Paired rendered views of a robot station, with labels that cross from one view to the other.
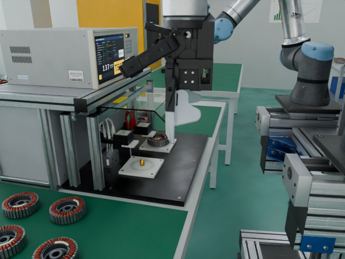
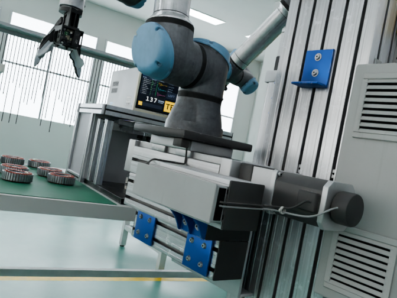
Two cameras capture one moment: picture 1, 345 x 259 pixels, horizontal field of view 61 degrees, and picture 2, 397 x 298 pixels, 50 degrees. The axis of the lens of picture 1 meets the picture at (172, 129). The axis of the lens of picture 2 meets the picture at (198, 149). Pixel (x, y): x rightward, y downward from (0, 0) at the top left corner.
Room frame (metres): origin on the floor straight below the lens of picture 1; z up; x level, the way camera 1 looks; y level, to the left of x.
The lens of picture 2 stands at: (-0.09, -1.31, 1.00)
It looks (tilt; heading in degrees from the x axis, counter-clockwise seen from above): 0 degrees down; 45
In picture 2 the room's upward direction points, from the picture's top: 11 degrees clockwise
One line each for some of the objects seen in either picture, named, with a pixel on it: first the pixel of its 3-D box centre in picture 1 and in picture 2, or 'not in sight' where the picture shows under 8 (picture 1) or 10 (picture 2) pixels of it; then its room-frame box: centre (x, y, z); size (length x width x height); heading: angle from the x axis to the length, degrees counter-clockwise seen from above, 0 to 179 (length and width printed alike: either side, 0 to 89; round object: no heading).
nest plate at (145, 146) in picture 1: (158, 144); not in sight; (1.33, 0.07, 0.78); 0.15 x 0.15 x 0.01; 76
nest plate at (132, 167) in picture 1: (142, 166); not in sight; (1.09, 0.13, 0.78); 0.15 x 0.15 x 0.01; 76
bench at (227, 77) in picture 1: (194, 102); not in sight; (3.56, -0.28, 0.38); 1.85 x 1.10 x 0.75; 166
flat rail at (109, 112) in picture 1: (127, 99); (171, 138); (1.23, 0.19, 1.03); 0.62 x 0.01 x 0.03; 166
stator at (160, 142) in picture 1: (158, 139); not in sight; (1.33, 0.07, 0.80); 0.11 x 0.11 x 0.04
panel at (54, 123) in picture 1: (97, 119); (153, 156); (1.27, 0.34, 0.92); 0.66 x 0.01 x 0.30; 166
